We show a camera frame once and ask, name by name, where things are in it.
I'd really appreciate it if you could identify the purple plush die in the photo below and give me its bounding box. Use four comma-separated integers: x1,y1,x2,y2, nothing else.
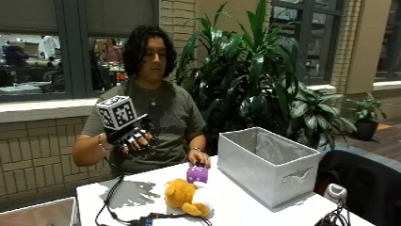
186,165,210,185

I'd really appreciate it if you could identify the the person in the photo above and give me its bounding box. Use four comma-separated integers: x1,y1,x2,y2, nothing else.
73,24,212,177

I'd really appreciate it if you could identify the white marker cube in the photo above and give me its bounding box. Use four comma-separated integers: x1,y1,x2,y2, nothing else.
95,95,139,131

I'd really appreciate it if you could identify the yellow soft toy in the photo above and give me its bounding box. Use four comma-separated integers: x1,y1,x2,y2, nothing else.
163,178,214,218

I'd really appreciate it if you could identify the grey fabric storage box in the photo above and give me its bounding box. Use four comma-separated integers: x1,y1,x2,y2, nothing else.
216,126,323,209

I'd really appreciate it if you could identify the black electronics box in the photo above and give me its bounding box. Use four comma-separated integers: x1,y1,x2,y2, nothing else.
130,213,168,226

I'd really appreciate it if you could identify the tall green leafy plant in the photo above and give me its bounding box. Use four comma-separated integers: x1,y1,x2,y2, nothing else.
175,0,307,152

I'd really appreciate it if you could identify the variegated leafy plant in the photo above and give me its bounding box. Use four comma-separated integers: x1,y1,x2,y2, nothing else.
287,82,359,151

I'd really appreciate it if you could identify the white plastic device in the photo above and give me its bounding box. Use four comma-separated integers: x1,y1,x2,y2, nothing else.
324,183,348,205

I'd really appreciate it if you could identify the black chair back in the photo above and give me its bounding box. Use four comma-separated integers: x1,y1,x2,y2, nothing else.
314,149,401,226

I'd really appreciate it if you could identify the black plant pot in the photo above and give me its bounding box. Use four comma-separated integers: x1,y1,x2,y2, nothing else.
354,120,380,142

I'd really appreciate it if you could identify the small potted plant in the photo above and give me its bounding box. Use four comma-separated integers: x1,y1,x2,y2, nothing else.
348,91,390,124

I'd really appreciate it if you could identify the beaded bracelet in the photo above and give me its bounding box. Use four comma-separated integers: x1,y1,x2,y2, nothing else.
97,134,111,153

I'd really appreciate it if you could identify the thin necklace with pendant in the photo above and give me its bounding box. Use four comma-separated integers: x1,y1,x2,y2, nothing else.
135,82,166,107

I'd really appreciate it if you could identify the black cable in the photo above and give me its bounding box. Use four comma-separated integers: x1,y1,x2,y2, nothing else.
95,174,146,226

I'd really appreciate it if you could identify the bundle of black cables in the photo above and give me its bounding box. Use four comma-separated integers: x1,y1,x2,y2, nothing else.
314,201,354,226

